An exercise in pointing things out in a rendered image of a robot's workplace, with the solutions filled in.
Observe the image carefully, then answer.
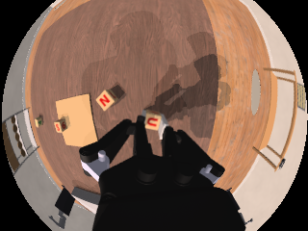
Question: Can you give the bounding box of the tan letter block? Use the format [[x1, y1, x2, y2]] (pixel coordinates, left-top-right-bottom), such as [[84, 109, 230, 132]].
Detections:
[[35, 117, 42, 127], [96, 90, 118, 111], [54, 119, 67, 133], [145, 110, 162, 130]]

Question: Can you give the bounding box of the peach flat mat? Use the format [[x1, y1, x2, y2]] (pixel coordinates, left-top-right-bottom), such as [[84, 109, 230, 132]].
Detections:
[[56, 94, 98, 146]]

